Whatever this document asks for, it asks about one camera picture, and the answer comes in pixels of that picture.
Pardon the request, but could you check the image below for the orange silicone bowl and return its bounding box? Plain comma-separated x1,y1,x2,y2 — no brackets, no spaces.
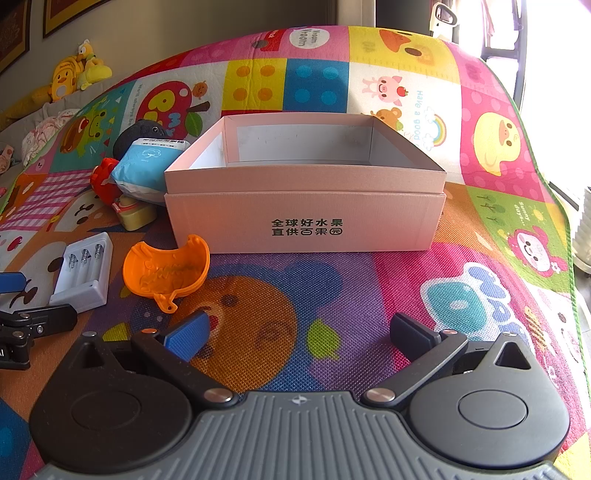
122,234,211,314

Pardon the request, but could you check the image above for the red hooded doll figure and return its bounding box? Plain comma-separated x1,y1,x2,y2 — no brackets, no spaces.
89,158,122,206

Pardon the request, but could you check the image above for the yellow pudding toy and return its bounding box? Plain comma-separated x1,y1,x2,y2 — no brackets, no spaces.
112,194,157,231

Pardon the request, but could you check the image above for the blue cotton pad pack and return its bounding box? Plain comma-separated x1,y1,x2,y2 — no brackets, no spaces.
110,138,190,205

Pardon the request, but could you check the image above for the black plush toy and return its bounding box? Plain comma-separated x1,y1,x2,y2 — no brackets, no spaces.
112,119,167,160

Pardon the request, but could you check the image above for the pink green cloth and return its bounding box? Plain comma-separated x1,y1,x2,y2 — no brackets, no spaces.
0,145,14,175

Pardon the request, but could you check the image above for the pink white crumpled cloth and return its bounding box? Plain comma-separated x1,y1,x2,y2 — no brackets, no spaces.
21,109,78,166

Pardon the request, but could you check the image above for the white plant pot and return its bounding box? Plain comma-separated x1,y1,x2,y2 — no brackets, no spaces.
573,187,591,274

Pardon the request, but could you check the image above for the pink cardboard box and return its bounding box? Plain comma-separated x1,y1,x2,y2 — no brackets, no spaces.
165,112,446,254

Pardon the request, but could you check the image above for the yellow tiger plush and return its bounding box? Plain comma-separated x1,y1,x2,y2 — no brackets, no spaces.
1,39,99,130

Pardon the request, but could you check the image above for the yellow banana plush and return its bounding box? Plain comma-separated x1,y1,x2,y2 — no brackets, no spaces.
77,55,112,90

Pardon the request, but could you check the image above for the dark framed picture left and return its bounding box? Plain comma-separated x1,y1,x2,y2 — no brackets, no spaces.
0,0,32,74

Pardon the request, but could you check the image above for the red gold framed picture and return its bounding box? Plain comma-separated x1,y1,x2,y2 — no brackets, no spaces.
43,0,108,38

